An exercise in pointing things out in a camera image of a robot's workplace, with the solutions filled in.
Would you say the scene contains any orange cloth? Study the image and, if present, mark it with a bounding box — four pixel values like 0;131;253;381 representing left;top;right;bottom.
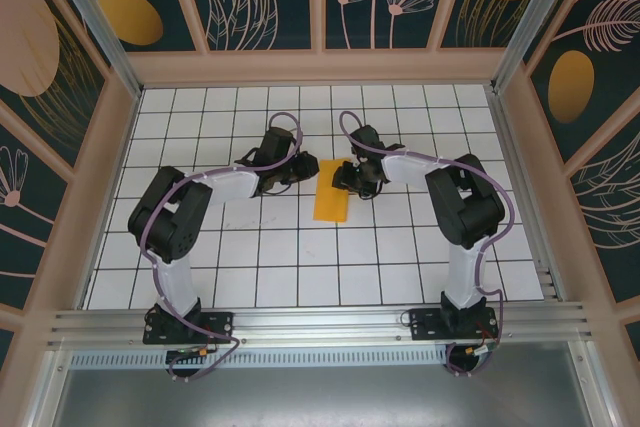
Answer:
312;157;352;223

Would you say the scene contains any grey sheet metal shelf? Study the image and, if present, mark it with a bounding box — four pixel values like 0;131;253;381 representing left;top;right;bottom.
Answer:
47;341;619;427

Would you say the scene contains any small black controller board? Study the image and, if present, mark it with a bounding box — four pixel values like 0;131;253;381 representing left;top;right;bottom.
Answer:
166;345;217;362
447;341;501;366

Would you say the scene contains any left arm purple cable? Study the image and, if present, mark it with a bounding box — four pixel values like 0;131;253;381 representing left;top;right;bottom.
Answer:
138;111;307;384

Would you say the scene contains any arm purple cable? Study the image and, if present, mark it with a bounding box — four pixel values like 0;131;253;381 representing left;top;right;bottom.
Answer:
338;110;516;379
138;111;307;384

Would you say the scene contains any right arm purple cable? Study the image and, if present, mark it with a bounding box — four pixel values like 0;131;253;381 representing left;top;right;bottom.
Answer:
338;110;516;379

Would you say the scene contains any aluminium side rail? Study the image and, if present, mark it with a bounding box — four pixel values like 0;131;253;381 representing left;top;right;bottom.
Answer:
487;86;566;304

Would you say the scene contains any long aluminium mounting rail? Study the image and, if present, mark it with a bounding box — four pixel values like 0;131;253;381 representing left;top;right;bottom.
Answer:
47;301;596;348

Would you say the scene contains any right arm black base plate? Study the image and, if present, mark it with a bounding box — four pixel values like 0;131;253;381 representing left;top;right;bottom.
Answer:
408;307;500;343

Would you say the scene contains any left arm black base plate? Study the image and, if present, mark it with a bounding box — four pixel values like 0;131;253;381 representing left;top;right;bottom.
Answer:
143;310;235;346

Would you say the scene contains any perforated metal cable tray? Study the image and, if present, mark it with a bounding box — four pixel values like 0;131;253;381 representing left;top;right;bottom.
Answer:
69;350;449;368

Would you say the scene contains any aluminium corner post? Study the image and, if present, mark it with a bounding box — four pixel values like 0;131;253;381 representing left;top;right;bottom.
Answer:
489;0;586;94
39;0;145;99

